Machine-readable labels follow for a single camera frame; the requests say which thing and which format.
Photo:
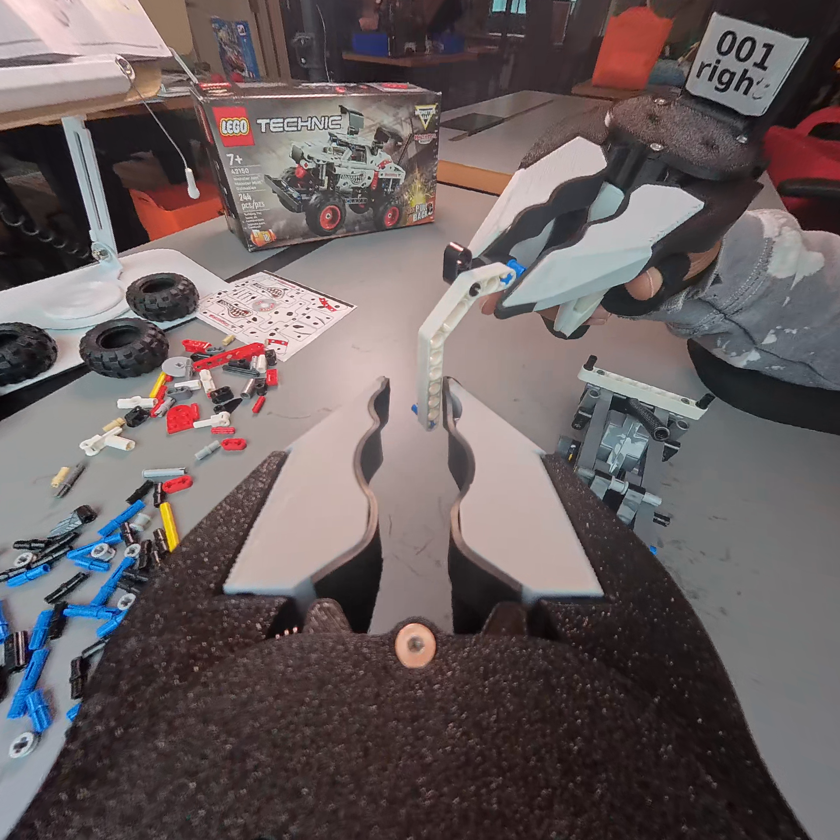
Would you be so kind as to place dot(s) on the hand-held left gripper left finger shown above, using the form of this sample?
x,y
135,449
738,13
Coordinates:
x,y
302,518

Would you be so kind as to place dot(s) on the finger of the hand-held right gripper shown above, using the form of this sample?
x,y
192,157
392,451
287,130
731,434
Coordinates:
x,y
544,177
590,256

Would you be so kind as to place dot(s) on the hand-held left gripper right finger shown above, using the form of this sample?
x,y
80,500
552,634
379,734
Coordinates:
x,y
525,518

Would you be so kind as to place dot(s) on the grey black toy chassis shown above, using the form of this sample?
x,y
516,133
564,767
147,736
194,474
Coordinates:
x,y
623,433

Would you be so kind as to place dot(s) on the white bent toy beam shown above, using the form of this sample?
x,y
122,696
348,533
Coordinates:
x,y
453,308

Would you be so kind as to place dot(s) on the building instruction booklet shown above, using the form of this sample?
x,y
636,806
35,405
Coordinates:
x,y
79,26

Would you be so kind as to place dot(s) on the person's right forearm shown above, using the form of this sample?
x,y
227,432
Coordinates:
x,y
774,308

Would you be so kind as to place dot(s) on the grey desk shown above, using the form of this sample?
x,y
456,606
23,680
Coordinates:
x,y
722,590

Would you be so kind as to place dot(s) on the person's right hand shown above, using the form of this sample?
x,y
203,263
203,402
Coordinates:
x,y
640,285

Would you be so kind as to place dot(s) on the adjoining grey table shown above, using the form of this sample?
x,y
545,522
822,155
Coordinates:
x,y
512,131

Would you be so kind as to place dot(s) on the orange bag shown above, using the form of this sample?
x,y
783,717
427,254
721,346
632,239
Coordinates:
x,y
633,46

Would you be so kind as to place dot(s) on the red chair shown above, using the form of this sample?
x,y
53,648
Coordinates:
x,y
807,151

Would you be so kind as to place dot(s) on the pile of blue black pins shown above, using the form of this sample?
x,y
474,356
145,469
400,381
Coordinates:
x,y
169,527

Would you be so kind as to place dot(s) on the pile of red white pieces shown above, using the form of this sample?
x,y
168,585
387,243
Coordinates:
x,y
182,418

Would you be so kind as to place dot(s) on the toy sticker sheet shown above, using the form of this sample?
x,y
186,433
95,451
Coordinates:
x,y
275,315

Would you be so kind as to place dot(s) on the black toy tyre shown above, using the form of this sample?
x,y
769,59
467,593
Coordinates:
x,y
26,367
161,310
121,364

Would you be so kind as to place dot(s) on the black toy set box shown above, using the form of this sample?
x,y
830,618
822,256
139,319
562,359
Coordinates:
x,y
262,197

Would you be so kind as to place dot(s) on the orange storage bin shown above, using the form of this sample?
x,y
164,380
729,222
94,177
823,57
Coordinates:
x,y
177,210

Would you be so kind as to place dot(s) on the blue toy set box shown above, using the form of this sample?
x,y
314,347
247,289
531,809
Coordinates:
x,y
233,49

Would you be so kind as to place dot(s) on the grey round toy bush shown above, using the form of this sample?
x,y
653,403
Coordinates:
x,y
24,745

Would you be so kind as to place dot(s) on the white book stand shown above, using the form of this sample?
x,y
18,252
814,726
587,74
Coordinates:
x,y
85,197

